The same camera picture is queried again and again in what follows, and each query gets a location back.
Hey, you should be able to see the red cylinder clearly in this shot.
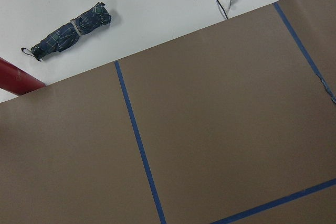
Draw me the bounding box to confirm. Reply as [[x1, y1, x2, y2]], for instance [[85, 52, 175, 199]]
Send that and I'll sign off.
[[0, 58, 46, 95]]

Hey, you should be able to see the folded blue umbrella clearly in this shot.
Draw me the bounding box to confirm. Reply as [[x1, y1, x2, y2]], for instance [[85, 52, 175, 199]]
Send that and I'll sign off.
[[21, 2, 112, 61]]

